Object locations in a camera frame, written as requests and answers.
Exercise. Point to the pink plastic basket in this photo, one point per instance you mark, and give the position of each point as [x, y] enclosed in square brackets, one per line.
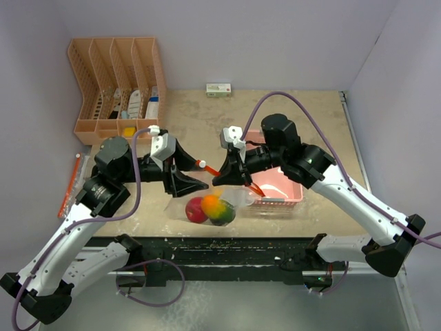
[279, 191]

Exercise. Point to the black white item in organizer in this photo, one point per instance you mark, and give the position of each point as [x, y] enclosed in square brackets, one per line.
[116, 104]

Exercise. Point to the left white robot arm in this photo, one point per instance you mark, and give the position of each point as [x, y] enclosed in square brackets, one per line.
[46, 287]

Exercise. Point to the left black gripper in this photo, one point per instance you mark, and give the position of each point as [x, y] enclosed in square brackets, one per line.
[176, 182]

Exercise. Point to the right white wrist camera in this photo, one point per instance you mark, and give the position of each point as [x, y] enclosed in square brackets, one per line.
[233, 135]

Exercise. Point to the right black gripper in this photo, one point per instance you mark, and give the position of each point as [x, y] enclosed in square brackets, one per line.
[233, 170]

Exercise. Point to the clear zip top bag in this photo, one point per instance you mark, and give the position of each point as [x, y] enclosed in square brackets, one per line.
[77, 179]

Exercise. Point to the white blue box in organizer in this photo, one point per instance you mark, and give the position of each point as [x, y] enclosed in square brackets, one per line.
[152, 109]

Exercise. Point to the black metal base frame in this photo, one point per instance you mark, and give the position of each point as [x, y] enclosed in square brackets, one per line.
[159, 260]

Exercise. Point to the red apple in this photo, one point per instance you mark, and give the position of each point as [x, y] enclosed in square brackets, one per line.
[194, 211]

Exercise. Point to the clear zip bag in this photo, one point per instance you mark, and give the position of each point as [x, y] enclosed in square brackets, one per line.
[239, 197]
[77, 179]

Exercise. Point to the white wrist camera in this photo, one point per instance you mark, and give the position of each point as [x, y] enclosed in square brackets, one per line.
[163, 145]
[233, 135]

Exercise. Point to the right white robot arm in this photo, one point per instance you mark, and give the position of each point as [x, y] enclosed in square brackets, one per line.
[390, 234]

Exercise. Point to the white tube in organizer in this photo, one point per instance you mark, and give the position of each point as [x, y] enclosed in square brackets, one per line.
[134, 105]

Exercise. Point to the small green white box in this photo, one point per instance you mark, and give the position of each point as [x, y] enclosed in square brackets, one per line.
[218, 90]

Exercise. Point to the orange file organizer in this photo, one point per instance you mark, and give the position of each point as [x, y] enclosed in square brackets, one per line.
[101, 65]

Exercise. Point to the yellow block in organizer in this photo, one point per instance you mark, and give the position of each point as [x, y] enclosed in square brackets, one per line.
[129, 132]

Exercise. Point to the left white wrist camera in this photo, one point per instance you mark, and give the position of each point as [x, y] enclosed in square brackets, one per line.
[163, 145]

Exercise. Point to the green orange mango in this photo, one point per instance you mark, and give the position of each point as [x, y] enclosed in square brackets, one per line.
[219, 211]

